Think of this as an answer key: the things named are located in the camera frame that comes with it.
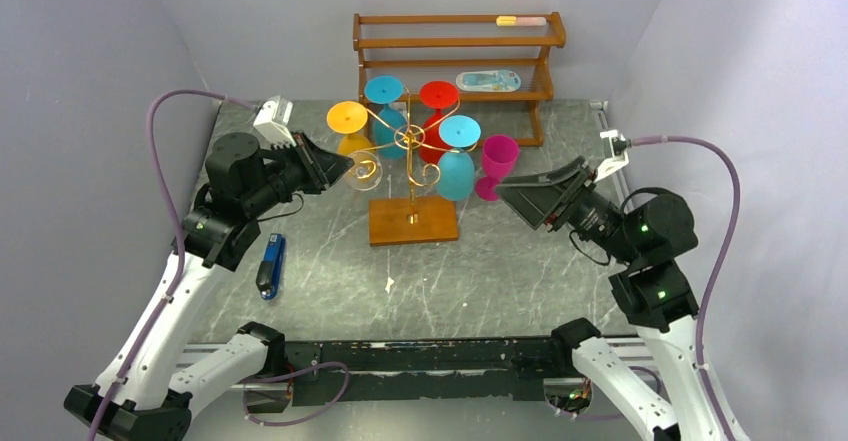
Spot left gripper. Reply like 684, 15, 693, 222
247, 131, 355, 216

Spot clear wine glass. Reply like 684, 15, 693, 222
344, 150, 383, 191

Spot magenta wine glass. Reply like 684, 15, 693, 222
475, 134, 520, 202

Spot gold wire glass rack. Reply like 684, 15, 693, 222
360, 87, 459, 247

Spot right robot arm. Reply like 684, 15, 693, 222
495, 155, 749, 440

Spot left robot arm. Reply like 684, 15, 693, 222
64, 132, 353, 440

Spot yellow wine glass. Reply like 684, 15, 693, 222
326, 101, 374, 156

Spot blue wine glass back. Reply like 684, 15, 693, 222
364, 75, 406, 159

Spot blue wine glass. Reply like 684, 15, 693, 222
436, 115, 481, 201
364, 75, 406, 159

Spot blue wine glass right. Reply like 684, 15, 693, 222
436, 115, 481, 201

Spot red wine glass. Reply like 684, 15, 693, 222
418, 81, 459, 165

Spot wooden shelf rack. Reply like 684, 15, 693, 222
352, 11, 567, 147

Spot blue packaged item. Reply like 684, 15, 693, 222
455, 70, 522, 93

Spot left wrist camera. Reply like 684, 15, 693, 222
253, 96, 296, 148

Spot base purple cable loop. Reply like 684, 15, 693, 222
241, 357, 352, 428

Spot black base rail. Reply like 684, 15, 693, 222
276, 328, 598, 406

